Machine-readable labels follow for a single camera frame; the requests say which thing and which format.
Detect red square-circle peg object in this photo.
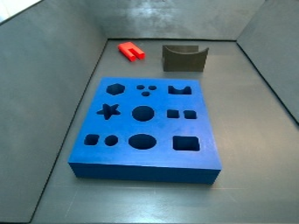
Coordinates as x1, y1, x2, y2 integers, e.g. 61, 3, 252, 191
117, 42, 145, 61

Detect dark grey curved fixture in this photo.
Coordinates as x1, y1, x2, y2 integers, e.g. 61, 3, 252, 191
162, 45, 209, 72

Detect blue foam shape board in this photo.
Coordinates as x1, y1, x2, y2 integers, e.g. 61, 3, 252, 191
68, 78, 221, 185

